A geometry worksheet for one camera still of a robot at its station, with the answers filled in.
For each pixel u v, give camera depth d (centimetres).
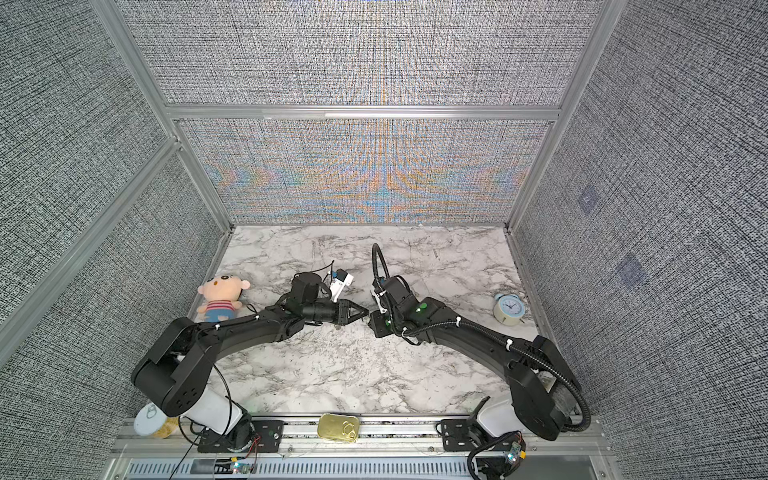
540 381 42
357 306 80
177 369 45
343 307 76
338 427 71
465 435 73
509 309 92
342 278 80
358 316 81
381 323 72
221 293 93
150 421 71
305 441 74
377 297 63
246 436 68
